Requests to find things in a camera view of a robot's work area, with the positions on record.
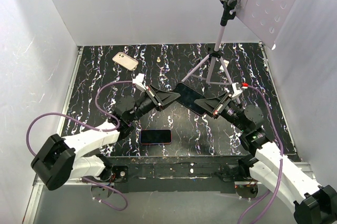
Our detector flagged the purple cable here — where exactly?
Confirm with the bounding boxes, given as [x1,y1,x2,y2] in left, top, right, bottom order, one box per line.
[236,84,284,224]
[26,80,135,211]

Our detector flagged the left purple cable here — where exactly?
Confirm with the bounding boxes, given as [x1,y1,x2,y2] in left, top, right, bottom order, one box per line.
[26,80,135,211]

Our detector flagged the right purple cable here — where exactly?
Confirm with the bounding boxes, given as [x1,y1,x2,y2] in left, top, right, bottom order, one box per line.
[236,84,284,224]

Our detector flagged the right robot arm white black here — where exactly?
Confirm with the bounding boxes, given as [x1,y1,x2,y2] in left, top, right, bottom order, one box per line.
[195,94,336,223]

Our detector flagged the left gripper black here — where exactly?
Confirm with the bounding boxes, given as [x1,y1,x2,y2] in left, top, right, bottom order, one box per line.
[129,84,181,123]

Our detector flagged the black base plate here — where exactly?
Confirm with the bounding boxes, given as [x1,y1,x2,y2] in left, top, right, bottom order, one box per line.
[78,155,274,195]

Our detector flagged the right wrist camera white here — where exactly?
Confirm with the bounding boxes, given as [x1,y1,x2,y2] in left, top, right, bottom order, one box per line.
[231,83,249,99]

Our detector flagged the tripod stand silver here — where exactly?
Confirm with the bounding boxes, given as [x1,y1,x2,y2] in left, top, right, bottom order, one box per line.
[181,0,239,87]

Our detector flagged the black smartphone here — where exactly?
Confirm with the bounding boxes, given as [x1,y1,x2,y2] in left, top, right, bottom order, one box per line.
[140,129,172,145]
[173,82,206,116]

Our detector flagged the aluminium rail frame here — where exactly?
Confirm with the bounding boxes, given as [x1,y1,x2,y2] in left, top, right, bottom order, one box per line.
[23,41,330,224]

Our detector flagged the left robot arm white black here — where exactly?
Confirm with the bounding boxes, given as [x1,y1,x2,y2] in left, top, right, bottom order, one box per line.
[31,85,181,190]

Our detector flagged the pink phone case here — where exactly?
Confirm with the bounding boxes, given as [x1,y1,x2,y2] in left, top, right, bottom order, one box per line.
[112,52,138,71]

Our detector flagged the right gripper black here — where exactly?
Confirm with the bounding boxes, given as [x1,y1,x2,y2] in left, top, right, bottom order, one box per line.
[194,91,248,133]

